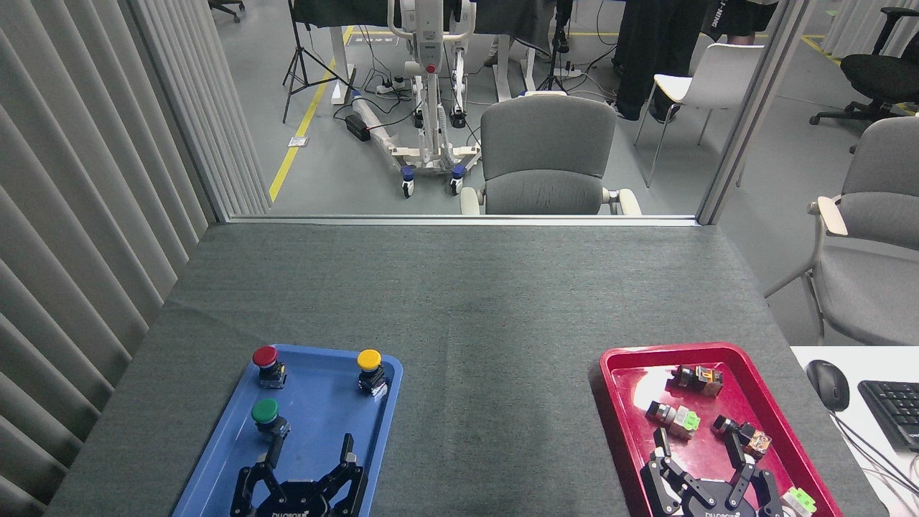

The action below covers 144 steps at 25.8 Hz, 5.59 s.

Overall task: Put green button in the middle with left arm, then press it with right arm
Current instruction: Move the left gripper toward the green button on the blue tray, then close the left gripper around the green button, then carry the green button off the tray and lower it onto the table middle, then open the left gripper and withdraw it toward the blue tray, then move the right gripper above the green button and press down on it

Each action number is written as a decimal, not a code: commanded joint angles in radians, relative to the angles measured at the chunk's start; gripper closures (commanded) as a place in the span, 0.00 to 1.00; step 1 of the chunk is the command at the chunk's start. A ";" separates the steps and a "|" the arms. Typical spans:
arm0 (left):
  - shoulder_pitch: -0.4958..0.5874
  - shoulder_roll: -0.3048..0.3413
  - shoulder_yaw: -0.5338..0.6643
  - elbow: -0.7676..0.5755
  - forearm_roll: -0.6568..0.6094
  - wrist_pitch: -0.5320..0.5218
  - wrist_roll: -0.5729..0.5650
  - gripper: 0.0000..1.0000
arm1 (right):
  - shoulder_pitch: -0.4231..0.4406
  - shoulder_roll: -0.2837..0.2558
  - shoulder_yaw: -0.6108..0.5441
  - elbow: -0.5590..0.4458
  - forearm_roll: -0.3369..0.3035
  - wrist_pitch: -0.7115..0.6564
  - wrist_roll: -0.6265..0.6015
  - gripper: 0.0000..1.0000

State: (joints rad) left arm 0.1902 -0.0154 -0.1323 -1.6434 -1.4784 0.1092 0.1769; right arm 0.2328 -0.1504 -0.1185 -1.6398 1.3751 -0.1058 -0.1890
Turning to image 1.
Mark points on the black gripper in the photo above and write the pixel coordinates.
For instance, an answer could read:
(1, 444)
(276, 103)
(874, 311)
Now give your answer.
(711, 501)
(298, 499)

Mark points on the green push button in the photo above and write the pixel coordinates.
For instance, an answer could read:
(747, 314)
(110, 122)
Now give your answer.
(265, 411)

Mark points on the red push button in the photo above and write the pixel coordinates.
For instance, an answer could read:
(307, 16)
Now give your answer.
(265, 356)

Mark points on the yellow push button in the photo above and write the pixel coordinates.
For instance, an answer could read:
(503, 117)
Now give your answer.
(369, 359)

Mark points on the blue plastic tray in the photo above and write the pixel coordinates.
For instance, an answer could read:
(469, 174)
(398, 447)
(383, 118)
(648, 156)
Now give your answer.
(323, 416)

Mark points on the red plastic tray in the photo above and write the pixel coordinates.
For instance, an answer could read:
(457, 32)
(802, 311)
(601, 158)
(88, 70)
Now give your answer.
(635, 388)

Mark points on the black computer mouse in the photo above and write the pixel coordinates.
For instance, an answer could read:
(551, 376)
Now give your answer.
(828, 384)

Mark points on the white desk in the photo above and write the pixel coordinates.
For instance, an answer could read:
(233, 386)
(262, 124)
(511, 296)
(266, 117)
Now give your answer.
(883, 481)

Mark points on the black keyboard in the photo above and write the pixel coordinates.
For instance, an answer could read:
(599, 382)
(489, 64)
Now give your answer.
(894, 413)

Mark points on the grey chair with cream armrests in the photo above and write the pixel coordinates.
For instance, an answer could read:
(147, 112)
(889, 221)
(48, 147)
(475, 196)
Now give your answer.
(876, 244)
(546, 143)

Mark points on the black power adapter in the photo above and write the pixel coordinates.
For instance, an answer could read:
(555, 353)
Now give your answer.
(357, 127)

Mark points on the white power strip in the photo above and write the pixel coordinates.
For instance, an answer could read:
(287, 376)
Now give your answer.
(390, 87)

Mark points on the white plastic chair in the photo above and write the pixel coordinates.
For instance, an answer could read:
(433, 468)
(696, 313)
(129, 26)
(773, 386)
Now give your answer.
(718, 75)

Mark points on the white stand on wheels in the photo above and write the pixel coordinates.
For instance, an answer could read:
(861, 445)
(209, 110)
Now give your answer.
(429, 93)

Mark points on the black tripod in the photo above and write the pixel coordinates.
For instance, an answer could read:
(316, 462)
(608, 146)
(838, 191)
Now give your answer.
(300, 61)

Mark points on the person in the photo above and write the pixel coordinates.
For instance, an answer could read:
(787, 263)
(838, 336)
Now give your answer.
(653, 50)
(739, 18)

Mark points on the black office chair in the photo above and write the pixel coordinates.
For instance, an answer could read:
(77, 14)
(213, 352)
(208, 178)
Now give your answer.
(879, 75)

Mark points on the black office chair base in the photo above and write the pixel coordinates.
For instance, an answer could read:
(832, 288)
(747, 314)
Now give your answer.
(227, 7)

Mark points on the black switch with orange block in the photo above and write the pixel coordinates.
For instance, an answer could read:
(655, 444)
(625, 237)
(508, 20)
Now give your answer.
(747, 436)

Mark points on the silver switch with green block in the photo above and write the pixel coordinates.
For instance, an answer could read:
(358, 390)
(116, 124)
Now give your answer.
(675, 419)

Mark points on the white and green switch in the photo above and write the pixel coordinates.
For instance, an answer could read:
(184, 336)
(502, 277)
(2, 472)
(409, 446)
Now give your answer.
(799, 500)

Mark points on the black and orange switch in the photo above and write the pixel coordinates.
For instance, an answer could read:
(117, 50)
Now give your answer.
(698, 379)

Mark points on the silver post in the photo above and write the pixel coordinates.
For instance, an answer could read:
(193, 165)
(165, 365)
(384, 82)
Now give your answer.
(750, 108)

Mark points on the black camera stand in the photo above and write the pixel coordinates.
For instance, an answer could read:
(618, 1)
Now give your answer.
(558, 43)

